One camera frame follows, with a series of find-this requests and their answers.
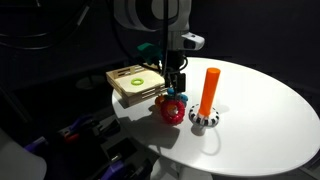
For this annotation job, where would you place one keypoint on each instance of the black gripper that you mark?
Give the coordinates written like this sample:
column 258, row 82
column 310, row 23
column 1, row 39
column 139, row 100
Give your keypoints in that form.
column 174, row 62

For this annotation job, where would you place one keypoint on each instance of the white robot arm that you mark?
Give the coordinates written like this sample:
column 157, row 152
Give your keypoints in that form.
column 171, row 17

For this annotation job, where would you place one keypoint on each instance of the wooden tray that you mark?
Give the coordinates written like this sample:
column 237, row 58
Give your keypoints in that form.
column 135, row 84

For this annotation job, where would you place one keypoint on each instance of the orange peg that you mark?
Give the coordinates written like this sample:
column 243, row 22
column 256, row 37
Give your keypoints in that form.
column 209, row 89

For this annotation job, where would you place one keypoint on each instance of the white round table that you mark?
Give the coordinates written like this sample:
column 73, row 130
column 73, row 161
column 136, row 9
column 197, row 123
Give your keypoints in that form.
column 265, row 127

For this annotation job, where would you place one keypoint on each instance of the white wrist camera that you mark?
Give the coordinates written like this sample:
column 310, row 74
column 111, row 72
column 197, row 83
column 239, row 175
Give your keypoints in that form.
column 192, row 41

